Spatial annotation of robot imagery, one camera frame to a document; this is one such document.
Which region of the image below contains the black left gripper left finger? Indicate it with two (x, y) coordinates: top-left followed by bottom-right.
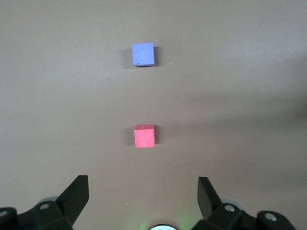
(26, 175), (90, 230)

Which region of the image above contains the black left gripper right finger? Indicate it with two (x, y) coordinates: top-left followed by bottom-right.
(194, 176), (255, 230)

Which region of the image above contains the red foam block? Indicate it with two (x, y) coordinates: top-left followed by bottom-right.
(134, 124), (156, 149)

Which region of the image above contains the purple foam block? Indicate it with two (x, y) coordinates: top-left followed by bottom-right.
(131, 42), (155, 68)

